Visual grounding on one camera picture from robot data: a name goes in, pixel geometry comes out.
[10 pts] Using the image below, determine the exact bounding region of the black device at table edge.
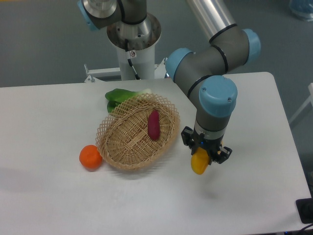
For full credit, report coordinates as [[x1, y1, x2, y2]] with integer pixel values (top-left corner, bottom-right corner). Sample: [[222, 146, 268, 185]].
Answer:
[[295, 198, 313, 224]]

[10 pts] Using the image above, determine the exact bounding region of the blue bag in background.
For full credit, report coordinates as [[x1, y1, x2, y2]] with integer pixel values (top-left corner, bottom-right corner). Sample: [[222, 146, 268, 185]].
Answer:
[[289, 0, 313, 22]]

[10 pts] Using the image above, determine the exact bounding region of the white frame at right edge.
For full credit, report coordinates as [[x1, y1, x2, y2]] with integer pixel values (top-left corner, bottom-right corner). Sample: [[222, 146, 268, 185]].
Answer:
[[289, 83, 313, 128]]

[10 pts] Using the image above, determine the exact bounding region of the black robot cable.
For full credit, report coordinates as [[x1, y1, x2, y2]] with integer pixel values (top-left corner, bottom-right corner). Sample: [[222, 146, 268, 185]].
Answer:
[[124, 38, 142, 80]]

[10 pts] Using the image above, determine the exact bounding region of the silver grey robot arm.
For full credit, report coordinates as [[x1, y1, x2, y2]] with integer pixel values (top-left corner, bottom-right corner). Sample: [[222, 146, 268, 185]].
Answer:
[[77, 0, 261, 167]]

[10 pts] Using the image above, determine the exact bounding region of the green bok choy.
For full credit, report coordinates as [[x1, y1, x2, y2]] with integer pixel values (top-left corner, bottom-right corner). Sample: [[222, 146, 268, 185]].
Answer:
[[105, 89, 152, 113]]

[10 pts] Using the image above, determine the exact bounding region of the orange tangerine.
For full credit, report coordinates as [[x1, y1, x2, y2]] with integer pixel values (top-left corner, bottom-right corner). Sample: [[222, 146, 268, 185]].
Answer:
[[79, 145, 103, 170]]

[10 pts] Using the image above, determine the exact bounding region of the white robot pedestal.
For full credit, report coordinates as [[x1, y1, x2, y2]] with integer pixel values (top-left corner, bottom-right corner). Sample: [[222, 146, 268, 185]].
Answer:
[[84, 13, 169, 82]]

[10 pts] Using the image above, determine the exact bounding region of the yellow mango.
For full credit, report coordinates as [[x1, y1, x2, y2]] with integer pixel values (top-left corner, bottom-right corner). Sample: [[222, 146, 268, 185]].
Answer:
[[191, 147, 211, 175]]

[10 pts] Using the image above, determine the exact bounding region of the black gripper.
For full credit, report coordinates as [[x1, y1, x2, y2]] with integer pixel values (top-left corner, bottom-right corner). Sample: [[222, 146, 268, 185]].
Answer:
[[181, 126, 232, 164]]

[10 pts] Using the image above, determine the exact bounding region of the woven wicker basket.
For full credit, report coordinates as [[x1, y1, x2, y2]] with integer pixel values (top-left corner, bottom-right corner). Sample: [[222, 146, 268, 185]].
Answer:
[[96, 94, 180, 170]]

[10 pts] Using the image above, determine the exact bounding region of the purple sweet potato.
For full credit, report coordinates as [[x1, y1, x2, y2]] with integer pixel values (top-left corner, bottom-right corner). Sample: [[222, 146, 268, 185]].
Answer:
[[148, 110, 160, 141]]

